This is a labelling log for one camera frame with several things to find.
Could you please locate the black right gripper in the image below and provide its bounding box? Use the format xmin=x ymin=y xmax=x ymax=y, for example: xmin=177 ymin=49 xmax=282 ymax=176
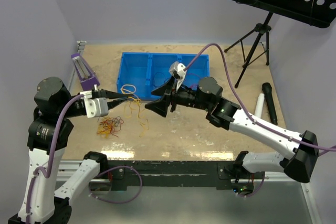
xmin=145 ymin=75 xmax=212 ymax=118

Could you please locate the dark blue cable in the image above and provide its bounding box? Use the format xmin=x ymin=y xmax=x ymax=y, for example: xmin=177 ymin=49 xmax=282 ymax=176
xmin=153 ymin=71 xmax=170 ymax=86

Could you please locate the yellow cable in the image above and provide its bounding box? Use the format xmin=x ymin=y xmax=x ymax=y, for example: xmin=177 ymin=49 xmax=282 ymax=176
xmin=120 ymin=84 xmax=150 ymax=138

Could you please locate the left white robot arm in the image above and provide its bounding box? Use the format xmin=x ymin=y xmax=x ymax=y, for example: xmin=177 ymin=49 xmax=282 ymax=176
xmin=8 ymin=77 xmax=128 ymax=223

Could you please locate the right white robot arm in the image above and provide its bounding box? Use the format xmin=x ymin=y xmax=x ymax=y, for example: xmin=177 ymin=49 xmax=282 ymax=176
xmin=145 ymin=77 xmax=319 ymax=183

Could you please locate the purple metronome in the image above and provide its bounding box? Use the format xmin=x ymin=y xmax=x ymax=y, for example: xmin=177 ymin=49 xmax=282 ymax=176
xmin=71 ymin=53 xmax=100 ymax=91

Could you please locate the blue three-compartment bin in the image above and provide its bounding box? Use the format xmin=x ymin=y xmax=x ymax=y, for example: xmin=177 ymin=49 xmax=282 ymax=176
xmin=117 ymin=52 xmax=210 ymax=101

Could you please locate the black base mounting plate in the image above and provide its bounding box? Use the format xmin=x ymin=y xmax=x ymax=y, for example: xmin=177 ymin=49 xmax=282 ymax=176
xmin=94 ymin=160 xmax=262 ymax=191

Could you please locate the white plastic tube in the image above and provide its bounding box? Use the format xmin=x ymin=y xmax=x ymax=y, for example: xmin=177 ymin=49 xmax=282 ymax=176
xmin=254 ymin=93 xmax=265 ymax=118

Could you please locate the black microphone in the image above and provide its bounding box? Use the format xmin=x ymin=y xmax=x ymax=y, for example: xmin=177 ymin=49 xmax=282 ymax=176
xmin=262 ymin=82 xmax=278 ymax=125

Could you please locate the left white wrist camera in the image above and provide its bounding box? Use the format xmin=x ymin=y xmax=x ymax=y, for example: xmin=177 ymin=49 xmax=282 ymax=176
xmin=84 ymin=98 xmax=109 ymax=118

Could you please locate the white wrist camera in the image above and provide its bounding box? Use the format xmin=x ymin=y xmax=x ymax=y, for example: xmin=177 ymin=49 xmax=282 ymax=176
xmin=84 ymin=98 xmax=109 ymax=118
xmin=169 ymin=61 xmax=187 ymax=91

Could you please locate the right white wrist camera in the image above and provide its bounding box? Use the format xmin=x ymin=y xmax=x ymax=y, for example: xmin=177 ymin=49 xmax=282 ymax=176
xmin=169 ymin=61 xmax=187 ymax=91

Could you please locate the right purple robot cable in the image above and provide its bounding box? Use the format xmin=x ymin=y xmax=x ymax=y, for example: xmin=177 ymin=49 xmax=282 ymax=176
xmin=183 ymin=43 xmax=336 ymax=153

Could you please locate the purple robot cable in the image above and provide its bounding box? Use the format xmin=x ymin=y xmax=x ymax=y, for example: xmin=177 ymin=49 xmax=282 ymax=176
xmin=183 ymin=43 xmax=336 ymax=153
xmin=25 ymin=94 xmax=86 ymax=224

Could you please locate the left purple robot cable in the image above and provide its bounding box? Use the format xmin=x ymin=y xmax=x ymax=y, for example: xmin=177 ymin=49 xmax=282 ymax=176
xmin=25 ymin=94 xmax=86 ymax=224

